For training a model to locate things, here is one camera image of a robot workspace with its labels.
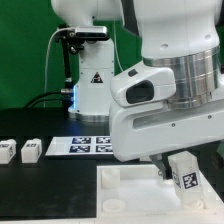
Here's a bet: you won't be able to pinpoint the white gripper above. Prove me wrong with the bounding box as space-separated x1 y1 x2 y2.
109 74 224 179

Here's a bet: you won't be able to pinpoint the white square tabletop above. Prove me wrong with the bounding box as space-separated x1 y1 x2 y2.
95 165 224 224

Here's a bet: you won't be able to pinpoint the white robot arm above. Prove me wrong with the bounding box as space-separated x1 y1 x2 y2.
51 0 224 177

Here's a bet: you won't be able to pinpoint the white marker plate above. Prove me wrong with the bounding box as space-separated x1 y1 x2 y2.
46 136 113 156

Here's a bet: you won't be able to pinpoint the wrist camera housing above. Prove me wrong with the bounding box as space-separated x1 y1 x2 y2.
110 62 176 107

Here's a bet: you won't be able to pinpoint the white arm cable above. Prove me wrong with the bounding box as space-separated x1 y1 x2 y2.
112 21 125 79

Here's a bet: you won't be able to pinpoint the black base cables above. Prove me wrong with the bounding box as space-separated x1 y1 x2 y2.
23 89 74 109

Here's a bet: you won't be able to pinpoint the black camera on stand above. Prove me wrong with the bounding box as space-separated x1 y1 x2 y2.
70 26 108 40

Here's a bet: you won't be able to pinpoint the black camera stand pole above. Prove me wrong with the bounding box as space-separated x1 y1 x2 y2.
55 24 84 117

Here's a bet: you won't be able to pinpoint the white camera cable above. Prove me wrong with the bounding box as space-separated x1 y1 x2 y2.
43 27 72 108

